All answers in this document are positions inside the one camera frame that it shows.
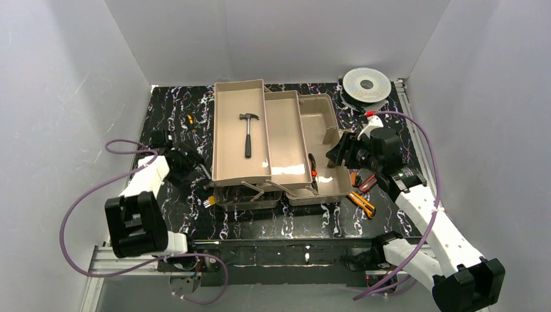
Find red utility knife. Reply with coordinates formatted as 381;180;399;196
358;174;378;194

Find orange black pliers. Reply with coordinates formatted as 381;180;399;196
308;153;318;194

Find orange black small tool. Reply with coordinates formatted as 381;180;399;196
350;172;357;187

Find yellow hex key set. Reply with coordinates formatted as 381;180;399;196
203;196;216;208

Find black handled claw hammer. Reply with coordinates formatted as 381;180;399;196
239;113;259;159

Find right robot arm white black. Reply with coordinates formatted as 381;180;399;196
326;127;506;311

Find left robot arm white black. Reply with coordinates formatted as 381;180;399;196
105;130;204;258

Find beige plastic tool box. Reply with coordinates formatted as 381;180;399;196
211;79;352;211

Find black mounting plate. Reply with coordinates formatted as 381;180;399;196
157;239;414;289

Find white tape roll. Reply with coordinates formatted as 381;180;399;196
340;68;392;113

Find orange utility knife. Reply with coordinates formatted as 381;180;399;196
347;192;376;219

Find black silver screwdriver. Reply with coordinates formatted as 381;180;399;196
199;164;212;181

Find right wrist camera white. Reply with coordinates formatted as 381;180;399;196
359;111;383;138

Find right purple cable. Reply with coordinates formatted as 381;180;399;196
352;110;443;301

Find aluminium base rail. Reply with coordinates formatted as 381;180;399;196
79;243;492;312

